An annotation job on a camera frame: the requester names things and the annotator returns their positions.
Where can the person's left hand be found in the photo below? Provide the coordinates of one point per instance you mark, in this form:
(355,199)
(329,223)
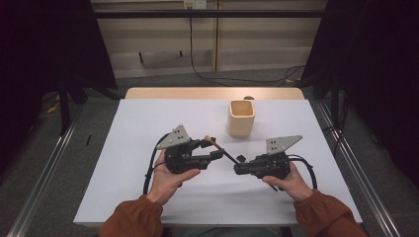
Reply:
(163,184)

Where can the person's right hand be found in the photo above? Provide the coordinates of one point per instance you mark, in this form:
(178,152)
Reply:
(294,186)

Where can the white table mat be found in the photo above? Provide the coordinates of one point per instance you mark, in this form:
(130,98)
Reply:
(138,138)

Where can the small brown round object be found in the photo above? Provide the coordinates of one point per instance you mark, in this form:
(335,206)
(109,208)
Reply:
(248,97)

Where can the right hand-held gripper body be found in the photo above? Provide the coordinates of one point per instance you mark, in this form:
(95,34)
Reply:
(278,166)

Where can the white wall socket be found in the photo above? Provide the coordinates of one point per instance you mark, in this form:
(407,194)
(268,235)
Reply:
(195,4)

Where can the black metal stand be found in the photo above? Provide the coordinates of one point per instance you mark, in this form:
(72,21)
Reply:
(64,108)

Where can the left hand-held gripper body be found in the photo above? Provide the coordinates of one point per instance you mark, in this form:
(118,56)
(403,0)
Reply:
(176,136)

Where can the aluminium floor rail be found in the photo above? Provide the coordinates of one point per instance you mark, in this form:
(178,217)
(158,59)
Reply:
(359,164)
(39,187)

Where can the cream square cup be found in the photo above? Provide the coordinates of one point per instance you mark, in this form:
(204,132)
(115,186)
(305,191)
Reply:
(240,126)

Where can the black curtain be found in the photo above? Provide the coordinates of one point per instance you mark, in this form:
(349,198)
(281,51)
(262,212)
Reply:
(42,49)
(378,82)

